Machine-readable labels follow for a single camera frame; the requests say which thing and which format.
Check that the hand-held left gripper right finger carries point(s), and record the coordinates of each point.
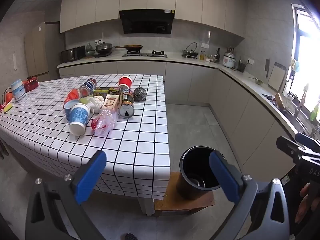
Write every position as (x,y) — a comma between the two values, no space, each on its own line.
(223,177)

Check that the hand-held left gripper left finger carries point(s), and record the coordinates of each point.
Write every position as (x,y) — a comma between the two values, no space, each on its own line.
(92,176)

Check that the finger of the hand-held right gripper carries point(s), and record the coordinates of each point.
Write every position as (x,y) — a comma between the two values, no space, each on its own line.
(306,140)
(290,147)

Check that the black trash bin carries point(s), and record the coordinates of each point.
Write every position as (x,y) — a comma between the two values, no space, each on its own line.
(192,160)

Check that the clear plastic bag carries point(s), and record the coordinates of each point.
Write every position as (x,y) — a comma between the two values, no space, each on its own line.
(103,123)

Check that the blue paper cup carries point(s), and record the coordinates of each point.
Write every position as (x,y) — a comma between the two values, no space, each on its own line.
(67,110)
(78,118)

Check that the white small carton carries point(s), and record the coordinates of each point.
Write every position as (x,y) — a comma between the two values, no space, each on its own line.
(110,102)

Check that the dark green box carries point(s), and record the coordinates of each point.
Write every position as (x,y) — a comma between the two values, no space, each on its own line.
(105,90)

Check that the steel wool scrubber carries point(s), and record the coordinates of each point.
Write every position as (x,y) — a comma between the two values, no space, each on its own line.
(140,94)

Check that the person's right hand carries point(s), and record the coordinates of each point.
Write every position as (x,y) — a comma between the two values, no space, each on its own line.
(303,205)

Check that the sink faucet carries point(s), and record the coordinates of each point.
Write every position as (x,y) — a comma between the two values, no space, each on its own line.
(301,102)

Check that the kitchen sink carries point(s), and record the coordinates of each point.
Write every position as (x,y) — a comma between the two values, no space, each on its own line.
(285,105)

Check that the wooden stool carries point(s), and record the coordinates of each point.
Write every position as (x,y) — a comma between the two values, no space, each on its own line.
(172,200)

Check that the white table leg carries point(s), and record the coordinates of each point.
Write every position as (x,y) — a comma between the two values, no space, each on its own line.
(147,206)

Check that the cutting board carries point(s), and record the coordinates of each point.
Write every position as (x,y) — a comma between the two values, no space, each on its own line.
(276,77)

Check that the person's shoe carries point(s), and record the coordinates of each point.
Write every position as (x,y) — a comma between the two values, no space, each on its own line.
(130,236)

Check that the kitchen window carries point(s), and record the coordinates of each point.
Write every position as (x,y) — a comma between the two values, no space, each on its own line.
(305,67)

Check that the crumpled white tissue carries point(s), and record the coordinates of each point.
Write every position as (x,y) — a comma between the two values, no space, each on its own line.
(96,103)

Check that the light green wrapper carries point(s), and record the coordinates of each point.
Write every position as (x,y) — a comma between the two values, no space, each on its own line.
(84,100)

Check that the green drink can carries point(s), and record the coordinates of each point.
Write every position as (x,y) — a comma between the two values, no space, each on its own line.
(126,102)

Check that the kitchen cleaver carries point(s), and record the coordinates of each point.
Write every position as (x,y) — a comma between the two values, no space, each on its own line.
(267,67)

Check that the orange plastic bag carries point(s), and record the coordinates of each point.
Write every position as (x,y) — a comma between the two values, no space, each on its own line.
(72,95)

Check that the blue soda can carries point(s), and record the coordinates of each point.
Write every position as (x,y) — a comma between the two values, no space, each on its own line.
(88,86)

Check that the black utensil holder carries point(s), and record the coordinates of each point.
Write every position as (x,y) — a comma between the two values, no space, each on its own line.
(241,67)

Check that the red paper cup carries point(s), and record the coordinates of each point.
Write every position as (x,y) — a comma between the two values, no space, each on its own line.
(125,81)

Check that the kitchen counter with cabinets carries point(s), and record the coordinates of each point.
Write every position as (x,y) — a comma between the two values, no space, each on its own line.
(190,80)

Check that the white rice cooker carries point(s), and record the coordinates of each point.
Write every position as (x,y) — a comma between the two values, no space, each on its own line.
(229,60)

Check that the yellow sponge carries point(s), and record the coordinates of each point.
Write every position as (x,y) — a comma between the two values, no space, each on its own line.
(7,107)

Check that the small red appliance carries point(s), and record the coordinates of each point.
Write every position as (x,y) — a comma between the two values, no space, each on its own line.
(31,84)

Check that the white and blue tub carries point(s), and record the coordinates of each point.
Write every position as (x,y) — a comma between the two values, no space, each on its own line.
(18,90)

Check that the chopstick holder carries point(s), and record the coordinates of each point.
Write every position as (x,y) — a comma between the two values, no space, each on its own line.
(230,50)

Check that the small orange object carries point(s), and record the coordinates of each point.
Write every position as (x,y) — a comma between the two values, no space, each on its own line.
(8,97)

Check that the dark glass bottle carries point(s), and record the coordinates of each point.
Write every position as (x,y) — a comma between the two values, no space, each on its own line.
(217,56)

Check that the black cooktop under wok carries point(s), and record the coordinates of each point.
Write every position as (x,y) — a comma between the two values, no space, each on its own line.
(102,55)

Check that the yellow oil bottle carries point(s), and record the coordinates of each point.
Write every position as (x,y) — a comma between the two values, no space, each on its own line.
(202,55)

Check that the black microwave oven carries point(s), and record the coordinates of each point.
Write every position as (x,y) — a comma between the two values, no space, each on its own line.
(73,53)

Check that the green ceramic jar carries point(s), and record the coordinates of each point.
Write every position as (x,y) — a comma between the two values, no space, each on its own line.
(90,50)

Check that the induction cooker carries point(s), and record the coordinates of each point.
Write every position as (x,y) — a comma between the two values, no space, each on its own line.
(190,55)

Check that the lidded grey wok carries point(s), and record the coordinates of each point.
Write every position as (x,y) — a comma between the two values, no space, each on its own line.
(103,47)

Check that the metal kettle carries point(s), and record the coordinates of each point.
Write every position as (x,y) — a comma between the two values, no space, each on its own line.
(190,50)

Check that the black gas stove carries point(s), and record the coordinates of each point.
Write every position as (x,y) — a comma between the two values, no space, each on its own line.
(145,54)

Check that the frying pan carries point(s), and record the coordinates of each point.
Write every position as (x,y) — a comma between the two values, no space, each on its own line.
(133,47)

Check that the black range hood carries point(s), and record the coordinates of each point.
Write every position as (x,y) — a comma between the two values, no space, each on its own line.
(146,21)

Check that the beige upper cabinets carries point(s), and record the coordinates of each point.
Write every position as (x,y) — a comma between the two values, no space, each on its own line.
(100,5)

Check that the white wall paper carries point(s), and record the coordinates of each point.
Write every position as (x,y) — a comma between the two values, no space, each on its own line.
(15,60)

